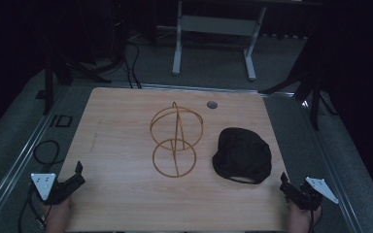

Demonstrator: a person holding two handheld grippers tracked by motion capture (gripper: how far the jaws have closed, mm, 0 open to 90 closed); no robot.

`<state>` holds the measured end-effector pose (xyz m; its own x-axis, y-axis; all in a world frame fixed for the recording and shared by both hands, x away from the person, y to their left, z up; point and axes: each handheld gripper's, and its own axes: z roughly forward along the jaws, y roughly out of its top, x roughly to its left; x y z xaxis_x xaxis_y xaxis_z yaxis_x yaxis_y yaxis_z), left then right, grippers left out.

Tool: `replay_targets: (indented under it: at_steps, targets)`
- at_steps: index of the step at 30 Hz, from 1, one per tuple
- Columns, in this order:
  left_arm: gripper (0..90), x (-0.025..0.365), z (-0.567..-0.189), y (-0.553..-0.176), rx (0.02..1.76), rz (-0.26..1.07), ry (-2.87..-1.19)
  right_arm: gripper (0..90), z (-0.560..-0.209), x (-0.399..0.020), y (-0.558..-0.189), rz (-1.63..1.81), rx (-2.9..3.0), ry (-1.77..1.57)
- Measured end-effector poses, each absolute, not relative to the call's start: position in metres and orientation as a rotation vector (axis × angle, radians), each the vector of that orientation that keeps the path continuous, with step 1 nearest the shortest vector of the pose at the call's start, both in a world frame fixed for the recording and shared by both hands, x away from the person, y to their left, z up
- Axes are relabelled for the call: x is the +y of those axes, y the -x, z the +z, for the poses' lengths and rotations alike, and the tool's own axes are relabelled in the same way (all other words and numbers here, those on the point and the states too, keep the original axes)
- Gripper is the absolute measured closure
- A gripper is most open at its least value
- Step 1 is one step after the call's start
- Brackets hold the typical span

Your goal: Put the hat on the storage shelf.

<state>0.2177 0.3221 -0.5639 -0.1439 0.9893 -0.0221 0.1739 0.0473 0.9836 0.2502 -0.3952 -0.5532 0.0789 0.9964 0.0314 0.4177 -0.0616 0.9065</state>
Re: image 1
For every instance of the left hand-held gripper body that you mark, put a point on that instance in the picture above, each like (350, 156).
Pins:
(50, 191)

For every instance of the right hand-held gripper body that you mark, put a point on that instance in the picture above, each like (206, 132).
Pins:
(311, 194)

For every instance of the black cap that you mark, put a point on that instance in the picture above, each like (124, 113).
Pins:
(243, 155)

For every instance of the person's left hand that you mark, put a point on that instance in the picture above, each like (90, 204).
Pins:
(58, 216)

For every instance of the person's right hand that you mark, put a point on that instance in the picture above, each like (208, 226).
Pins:
(299, 220)

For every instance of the black tripod stand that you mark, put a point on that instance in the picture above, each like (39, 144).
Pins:
(307, 81)
(55, 64)

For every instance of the grey round table grommet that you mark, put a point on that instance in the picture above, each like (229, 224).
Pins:
(211, 104)

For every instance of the metal floor rail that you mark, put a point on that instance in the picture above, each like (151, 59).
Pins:
(16, 168)
(333, 161)

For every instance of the black rectangular floor bracket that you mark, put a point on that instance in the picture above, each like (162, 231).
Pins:
(61, 121)

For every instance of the white metal desk frame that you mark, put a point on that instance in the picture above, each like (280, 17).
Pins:
(218, 26)

